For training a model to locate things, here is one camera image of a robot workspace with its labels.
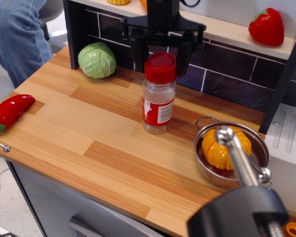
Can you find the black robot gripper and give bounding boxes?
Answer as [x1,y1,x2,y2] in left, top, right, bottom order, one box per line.
[120,0,206,77]

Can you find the red plastic cap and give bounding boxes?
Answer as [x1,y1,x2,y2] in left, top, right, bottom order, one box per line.
[144,52,178,84]

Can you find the orange toy carrot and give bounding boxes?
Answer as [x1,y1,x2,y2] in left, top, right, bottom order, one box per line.
[140,0,148,12]

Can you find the clear plastic spice jar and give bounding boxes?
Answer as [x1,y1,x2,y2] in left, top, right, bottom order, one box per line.
[142,79,177,134]

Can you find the yellow toy corn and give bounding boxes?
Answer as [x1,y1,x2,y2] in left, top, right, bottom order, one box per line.
[107,0,130,5]

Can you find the wooden shelf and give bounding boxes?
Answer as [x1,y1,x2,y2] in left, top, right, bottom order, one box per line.
[76,0,296,60]

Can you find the green toy cabbage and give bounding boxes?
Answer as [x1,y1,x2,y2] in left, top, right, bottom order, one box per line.
[78,42,116,79]

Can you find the red toy strawberry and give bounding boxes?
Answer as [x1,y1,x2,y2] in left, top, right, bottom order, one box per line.
[248,8,284,46]

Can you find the orange toy pumpkin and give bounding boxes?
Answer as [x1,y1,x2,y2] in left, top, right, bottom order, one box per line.
[201,126,252,170]

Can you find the steel pot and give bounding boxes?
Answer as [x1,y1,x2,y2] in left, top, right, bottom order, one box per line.
[194,117,271,189]

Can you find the person leg in jeans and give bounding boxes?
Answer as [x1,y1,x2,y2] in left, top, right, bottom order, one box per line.
[0,0,52,87]

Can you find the white toy sink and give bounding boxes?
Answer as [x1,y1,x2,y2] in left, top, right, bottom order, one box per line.
[265,104,296,165]

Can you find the red toy chili pepper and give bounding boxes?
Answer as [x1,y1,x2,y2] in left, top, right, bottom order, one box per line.
[0,94,35,132]

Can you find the black metal clamp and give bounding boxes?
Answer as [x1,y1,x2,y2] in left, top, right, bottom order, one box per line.
[187,126,290,237]

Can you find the black shelf post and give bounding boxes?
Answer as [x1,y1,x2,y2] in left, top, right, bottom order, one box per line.
[259,42,296,134]

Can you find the grey cabinet drawer handle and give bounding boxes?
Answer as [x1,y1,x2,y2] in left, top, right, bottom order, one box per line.
[69,217,101,237]

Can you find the orange plastic ring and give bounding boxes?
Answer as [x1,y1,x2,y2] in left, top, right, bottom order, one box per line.
[285,222,296,237]

